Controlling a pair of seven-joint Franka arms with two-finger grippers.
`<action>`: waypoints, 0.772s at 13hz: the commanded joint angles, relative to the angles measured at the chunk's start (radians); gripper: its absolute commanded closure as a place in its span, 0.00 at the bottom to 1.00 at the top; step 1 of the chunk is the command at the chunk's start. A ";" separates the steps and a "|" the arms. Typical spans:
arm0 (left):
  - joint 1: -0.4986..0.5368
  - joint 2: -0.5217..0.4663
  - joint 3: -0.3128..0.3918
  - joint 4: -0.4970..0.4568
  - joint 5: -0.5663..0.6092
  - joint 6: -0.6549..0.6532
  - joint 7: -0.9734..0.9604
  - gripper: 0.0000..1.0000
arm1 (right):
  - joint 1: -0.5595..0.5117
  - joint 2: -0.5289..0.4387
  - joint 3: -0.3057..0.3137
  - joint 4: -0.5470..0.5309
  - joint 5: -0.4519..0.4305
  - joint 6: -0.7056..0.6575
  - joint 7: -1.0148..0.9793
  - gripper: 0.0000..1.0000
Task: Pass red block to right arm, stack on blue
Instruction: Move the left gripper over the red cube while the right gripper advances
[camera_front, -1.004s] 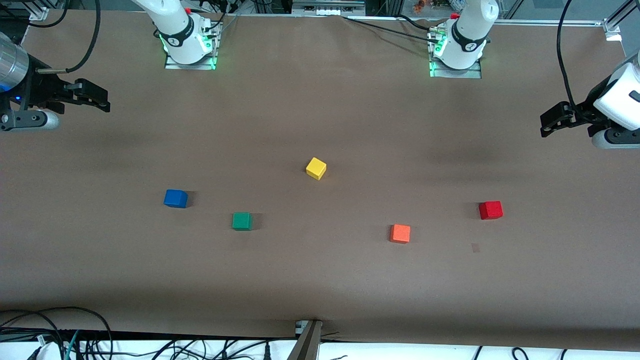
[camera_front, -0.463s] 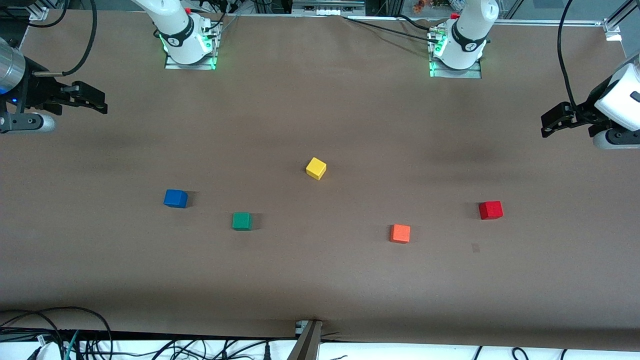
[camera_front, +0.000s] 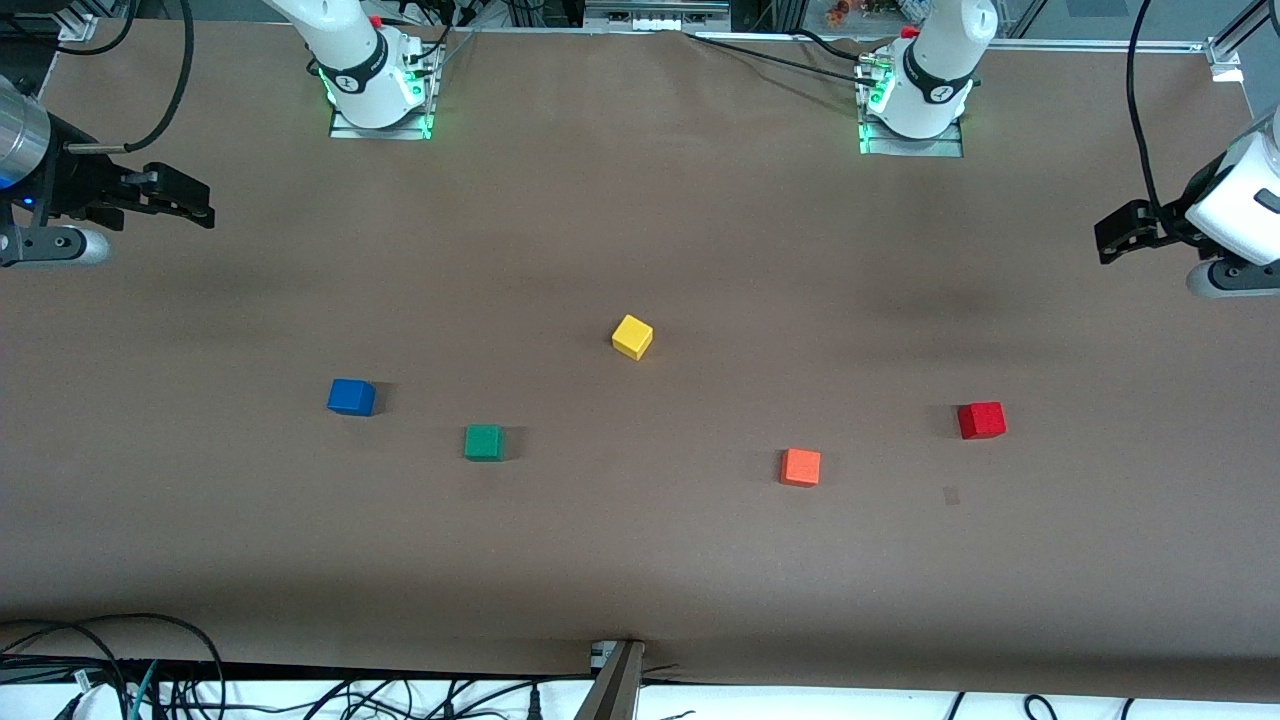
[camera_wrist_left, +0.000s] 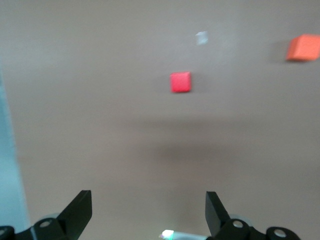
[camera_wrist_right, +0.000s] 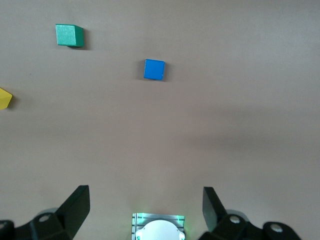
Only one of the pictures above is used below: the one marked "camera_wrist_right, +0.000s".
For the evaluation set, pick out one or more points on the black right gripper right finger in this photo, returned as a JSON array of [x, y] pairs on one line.
[[220, 222]]

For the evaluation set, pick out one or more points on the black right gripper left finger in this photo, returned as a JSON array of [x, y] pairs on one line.
[[70, 215]]

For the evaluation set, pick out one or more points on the yellow wooden block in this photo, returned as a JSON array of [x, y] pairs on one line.
[[4, 98]]

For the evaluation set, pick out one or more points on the blue wooden block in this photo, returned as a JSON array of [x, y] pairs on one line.
[[153, 70]]

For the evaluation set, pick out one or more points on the green wooden block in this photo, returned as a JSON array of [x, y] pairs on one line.
[[66, 35]]

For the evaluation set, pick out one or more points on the brown paper table cover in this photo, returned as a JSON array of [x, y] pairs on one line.
[[160, 150]]

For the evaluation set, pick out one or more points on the aluminium arm base plate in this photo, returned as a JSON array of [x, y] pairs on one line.
[[138, 218]]

